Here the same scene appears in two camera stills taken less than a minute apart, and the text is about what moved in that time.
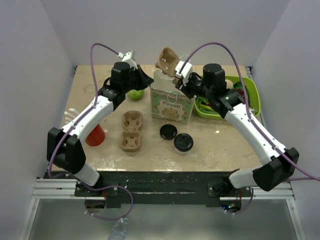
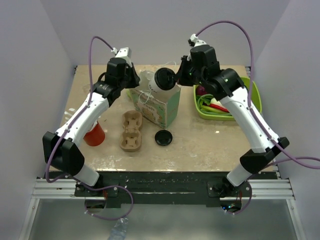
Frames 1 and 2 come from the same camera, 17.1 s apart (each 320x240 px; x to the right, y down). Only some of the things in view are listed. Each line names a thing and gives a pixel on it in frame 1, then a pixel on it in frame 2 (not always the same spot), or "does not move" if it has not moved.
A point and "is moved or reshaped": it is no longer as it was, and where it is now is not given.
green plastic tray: [253, 94] does not move
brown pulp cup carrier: [130, 140] does not move
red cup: [96, 137] does not move
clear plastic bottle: [119, 230] does not move
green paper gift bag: [168, 103] is moved or reshaped
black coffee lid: [168, 131] → [163, 137]
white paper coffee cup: [183, 153] → [153, 85]
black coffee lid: [183, 142] → [165, 78]
